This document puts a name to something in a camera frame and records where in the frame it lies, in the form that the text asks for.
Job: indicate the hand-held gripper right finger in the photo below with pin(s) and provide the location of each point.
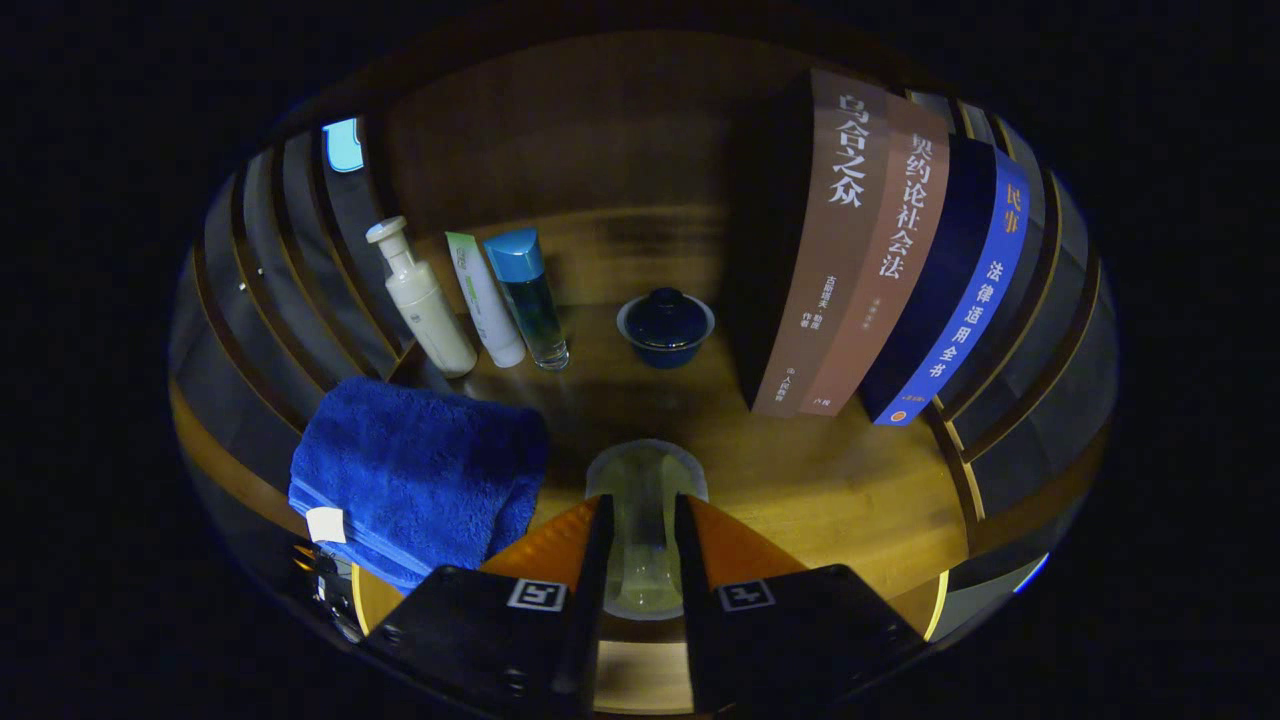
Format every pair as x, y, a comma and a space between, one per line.
800, 630

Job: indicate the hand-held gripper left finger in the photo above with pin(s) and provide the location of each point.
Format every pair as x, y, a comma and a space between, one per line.
470, 630

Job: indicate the wooden countertop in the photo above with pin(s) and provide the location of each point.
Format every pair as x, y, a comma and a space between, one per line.
820, 480

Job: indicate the wooden cabinet with slatted sides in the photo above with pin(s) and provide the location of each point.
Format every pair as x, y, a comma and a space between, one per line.
560, 130

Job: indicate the folded blue towel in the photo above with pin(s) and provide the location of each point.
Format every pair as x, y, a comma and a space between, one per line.
420, 470

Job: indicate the white pump bottle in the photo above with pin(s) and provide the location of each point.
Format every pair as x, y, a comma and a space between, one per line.
430, 310

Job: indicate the white and green tube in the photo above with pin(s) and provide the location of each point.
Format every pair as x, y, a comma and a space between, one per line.
490, 300

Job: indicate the dark blue lidded teacup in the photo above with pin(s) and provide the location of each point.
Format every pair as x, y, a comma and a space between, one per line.
665, 325

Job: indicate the clear bottle with blue cap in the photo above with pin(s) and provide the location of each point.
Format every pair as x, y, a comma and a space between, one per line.
530, 295

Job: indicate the dark brown book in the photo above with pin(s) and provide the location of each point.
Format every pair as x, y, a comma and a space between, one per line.
830, 250

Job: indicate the blue book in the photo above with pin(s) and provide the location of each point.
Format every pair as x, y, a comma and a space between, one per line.
985, 290

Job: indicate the light brown book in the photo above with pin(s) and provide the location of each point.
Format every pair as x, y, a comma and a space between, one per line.
900, 250

